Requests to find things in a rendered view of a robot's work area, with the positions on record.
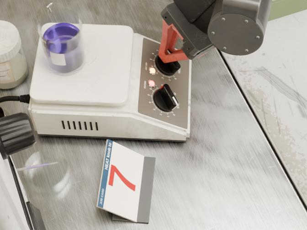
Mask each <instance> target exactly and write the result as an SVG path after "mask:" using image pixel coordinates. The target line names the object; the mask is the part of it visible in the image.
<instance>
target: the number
mask: <svg viewBox="0 0 307 230"><path fill-rule="evenodd" d="M140 157H141V156H139V155H137V154H135V153H133V152H131V151H129V150H126V149H124V148H122V147H120V146H118V145H116V144H114V143H113V145H112V151H111V160H110V166H109V173H108V179H107V185H106V194H105V200H104V206H105V207H107V208H110V209H112V210H114V211H117V212H119V213H122V214H124V215H127V216H129V217H132V218H133V214H134V206H135V198H136V191H137V183H138V172H139V165H140Z"/></svg>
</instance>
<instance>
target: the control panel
mask: <svg viewBox="0 0 307 230"><path fill-rule="evenodd" d="M159 48H160V44H159V43H156V42H154V41H151V40H149V39H147V38H143V47H142V60H141V73H140V85H139V97H138V113H140V114H143V115H146V116H149V117H152V118H155V119H158V120H161V121H164V122H167V123H170V124H172V125H175V126H178V127H181V128H184V129H187V128H188V97H189V62H190V60H179V61H178V63H179V64H180V66H181V67H180V69H179V70H178V71H177V72H176V73H175V74H173V75H170V76H168V75H165V74H163V73H161V72H160V71H159V70H158V68H157V66H156V63H155V60H156V57H157V56H158V53H159ZM150 68H154V69H155V73H151V72H150ZM149 81H154V86H151V85H150V84H149ZM164 84H168V85H169V87H170V89H171V90H172V92H173V94H174V96H175V97H176V99H177V101H178V103H179V104H178V106H177V107H176V108H175V109H173V110H172V111H170V112H164V111H162V110H160V109H159V108H158V107H157V106H156V104H155V103H154V99H153V96H154V93H155V91H157V90H158V89H159V88H160V87H162V86H163V85H164Z"/></svg>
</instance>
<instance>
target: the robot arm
mask: <svg viewBox="0 0 307 230"><path fill-rule="evenodd" d="M173 1H174V2H173V3H171V4H169V5H167V6H166V7H165V8H164V9H163V10H162V11H161V16H162V18H163V30H162V39H161V44H160V48H159V53H158V56H159V57H160V58H161V60H162V61H163V62H164V63H169V62H174V61H179V60H189V59H190V60H194V59H197V58H199V57H201V56H203V55H204V54H206V53H207V52H208V51H210V50H212V49H214V48H217V49H219V50H220V51H222V52H224V53H227V54H230V55H236V56H243V55H249V54H252V53H254V52H255V51H257V50H258V49H259V48H260V47H261V45H262V43H263V40H264V36H265V30H266V27H267V22H268V18H269V14H270V9H271V5H272V0H173ZM179 37H180V38H181V39H182V41H183V44H182V45H183V47H182V48H181V49H178V50H175V44H176V42H177V40H178V38H179ZM168 49H169V50H170V52H171V54H168V52H167V50H168Z"/></svg>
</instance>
